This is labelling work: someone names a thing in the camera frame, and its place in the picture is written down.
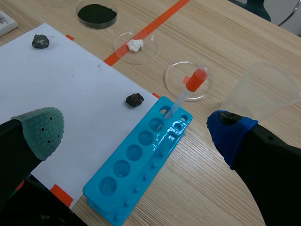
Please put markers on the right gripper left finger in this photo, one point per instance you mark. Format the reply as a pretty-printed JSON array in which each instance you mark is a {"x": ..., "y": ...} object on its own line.
[{"x": 37, "y": 131}]

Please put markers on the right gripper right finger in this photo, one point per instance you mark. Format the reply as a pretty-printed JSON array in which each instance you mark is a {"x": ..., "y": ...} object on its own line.
[{"x": 265, "y": 160}]

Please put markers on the white sheet of paper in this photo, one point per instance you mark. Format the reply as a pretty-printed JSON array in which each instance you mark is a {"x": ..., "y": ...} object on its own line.
[{"x": 70, "y": 89}]

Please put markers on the toy brick block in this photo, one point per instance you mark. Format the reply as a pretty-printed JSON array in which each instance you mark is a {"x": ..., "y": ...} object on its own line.
[{"x": 19, "y": 187}]

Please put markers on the clear plastic beaker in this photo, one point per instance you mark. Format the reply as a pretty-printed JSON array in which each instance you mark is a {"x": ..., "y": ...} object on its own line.
[{"x": 265, "y": 94}]

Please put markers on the dark grey flecked stone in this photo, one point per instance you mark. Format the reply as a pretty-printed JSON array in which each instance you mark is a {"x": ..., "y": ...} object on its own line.
[{"x": 40, "y": 41}]

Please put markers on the small dark brown stone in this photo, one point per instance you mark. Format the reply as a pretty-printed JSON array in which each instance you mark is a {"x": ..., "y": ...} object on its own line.
[{"x": 134, "y": 100}]

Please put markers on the turquoise rack with round holes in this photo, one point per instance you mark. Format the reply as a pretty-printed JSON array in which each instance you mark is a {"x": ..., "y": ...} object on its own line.
[{"x": 134, "y": 169}]

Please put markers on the dropper with red bulb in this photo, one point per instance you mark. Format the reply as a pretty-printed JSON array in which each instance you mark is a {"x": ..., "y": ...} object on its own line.
[{"x": 196, "y": 81}]

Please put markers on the small white tile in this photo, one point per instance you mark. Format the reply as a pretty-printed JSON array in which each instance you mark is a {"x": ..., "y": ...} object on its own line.
[{"x": 7, "y": 24}]

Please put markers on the clear glass dish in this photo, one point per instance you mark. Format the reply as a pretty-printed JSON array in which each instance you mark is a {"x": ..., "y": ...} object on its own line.
[
  {"x": 150, "y": 54},
  {"x": 174, "y": 84}
]

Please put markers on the white lump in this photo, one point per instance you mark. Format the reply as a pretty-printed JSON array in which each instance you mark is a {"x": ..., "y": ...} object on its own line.
[{"x": 135, "y": 45}]

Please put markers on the glass dish with black powder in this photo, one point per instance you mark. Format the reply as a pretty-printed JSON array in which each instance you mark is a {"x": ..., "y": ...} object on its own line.
[{"x": 97, "y": 14}]

